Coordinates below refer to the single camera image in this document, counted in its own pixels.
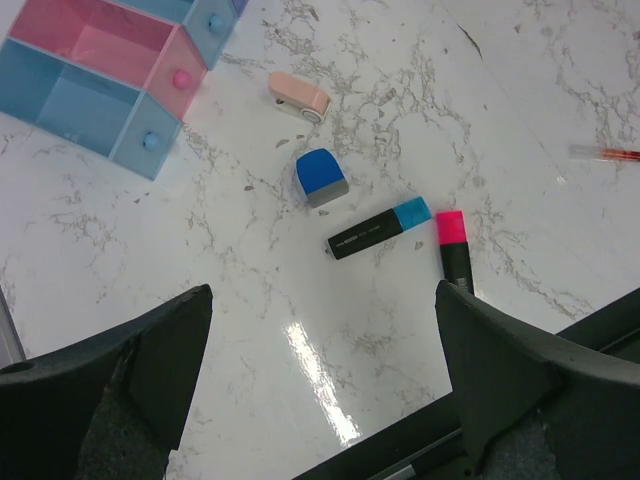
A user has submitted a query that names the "red orange pen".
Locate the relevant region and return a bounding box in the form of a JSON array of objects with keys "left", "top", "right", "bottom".
[{"left": 569, "top": 145, "right": 640, "bottom": 163}]

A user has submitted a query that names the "blue grey stamp block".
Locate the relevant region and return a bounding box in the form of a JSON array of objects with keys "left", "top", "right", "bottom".
[{"left": 296, "top": 148, "right": 349, "bottom": 208}]

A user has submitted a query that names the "black highlighter pink cap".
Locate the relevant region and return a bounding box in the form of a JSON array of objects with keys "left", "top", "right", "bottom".
[{"left": 436, "top": 210, "right": 475, "bottom": 295}]

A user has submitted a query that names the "light blue end drawer box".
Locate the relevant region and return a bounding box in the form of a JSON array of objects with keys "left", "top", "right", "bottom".
[{"left": 1, "top": 38, "right": 181, "bottom": 180}]

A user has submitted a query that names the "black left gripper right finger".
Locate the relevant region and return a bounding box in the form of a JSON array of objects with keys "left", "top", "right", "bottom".
[{"left": 436, "top": 281, "right": 639, "bottom": 479}]

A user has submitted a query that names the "peach correction tape dispenser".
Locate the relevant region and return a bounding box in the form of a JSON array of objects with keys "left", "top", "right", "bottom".
[{"left": 268, "top": 71, "right": 331, "bottom": 123}]

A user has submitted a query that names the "black highlighter blue cap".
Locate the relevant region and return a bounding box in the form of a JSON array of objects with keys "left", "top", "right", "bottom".
[{"left": 327, "top": 197, "right": 432, "bottom": 260}]

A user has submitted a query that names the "purple drawer box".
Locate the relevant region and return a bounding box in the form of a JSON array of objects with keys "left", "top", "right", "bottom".
[{"left": 233, "top": 0, "right": 248, "bottom": 17}]

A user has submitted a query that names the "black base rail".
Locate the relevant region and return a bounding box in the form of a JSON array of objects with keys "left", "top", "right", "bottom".
[{"left": 307, "top": 282, "right": 639, "bottom": 479}]

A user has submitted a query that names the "pink drawer box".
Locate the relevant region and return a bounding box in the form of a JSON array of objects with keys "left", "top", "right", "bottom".
[{"left": 9, "top": 1, "right": 207, "bottom": 119}]

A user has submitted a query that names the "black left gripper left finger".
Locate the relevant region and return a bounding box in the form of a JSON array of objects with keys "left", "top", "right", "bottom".
[{"left": 1, "top": 284, "right": 212, "bottom": 479}]

